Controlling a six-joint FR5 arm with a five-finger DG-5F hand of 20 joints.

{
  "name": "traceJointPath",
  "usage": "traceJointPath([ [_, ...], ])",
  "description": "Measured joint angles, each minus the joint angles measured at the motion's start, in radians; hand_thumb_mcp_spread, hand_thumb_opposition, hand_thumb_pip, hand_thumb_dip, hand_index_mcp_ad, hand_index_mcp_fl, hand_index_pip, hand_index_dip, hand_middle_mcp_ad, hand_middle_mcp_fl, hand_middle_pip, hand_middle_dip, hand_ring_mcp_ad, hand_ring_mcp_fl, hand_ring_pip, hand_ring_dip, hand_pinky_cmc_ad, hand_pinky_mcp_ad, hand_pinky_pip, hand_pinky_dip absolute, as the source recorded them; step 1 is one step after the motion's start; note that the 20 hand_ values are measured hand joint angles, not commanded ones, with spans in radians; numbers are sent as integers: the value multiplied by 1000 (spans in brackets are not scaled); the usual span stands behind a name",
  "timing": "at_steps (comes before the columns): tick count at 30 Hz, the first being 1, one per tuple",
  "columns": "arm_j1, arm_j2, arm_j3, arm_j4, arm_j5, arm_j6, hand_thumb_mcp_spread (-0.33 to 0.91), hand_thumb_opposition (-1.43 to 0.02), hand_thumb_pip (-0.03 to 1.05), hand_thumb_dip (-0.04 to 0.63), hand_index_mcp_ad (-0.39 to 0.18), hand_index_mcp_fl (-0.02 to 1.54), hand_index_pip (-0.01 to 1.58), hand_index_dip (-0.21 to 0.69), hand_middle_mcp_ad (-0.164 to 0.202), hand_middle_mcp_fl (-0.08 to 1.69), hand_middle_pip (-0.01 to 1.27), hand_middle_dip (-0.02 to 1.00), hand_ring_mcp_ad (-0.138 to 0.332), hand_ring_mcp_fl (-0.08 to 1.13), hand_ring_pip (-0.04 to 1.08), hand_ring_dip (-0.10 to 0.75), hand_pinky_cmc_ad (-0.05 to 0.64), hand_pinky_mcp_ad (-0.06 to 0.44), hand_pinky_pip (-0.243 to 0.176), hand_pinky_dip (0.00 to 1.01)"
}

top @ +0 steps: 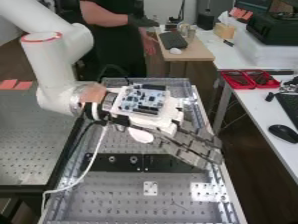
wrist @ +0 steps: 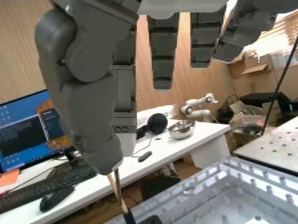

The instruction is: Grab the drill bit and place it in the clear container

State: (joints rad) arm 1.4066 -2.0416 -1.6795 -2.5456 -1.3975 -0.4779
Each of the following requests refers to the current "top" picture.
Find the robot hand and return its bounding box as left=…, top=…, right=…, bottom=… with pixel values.
left=101, top=83, right=225, bottom=167

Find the wooden desk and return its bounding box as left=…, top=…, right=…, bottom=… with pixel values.
left=151, top=24, right=217, bottom=81

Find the black keyboard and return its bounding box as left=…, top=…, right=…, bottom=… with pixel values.
left=274, top=92, right=298, bottom=132
left=157, top=30, right=190, bottom=50

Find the person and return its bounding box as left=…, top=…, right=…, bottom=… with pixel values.
left=78, top=0, right=162, bottom=79

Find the red tray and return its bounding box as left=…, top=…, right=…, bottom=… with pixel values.
left=244, top=69, right=282, bottom=90
left=219, top=69, right=258, bottom=91

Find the black plate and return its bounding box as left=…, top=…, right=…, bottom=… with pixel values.
left=80, top=152, right=210, bottom=174

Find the white desk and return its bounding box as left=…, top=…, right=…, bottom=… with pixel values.
left=211, top=73, right=298, bottom=186
left=194, top=11, right=298, bottom=71

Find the small cardboard box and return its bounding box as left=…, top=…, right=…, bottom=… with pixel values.
left=213, top=22, right=235, bottom=40

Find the black box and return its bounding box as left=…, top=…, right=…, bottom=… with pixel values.
left=195, top=9, right=217, bottom=31

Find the orange card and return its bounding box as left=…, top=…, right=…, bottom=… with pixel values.
left=13, top=80, right=34, bottom=91
left=0, top=79, right=18, bottom=90

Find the black mouse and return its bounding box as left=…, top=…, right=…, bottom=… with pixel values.
left=267, top=123, right=298, bottom=145

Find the black equipment case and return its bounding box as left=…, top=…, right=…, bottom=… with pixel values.
left=244, top=11, right=298, bottom=47

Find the clear box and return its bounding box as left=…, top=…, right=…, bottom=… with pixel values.
left=38, top=77, right=248, bottom=224

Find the black cable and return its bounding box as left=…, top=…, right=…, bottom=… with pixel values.
left=95, top=64, right=133, bottom=86

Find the white cable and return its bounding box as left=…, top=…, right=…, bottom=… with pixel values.
left=40, top=123, right=110, bottom=224

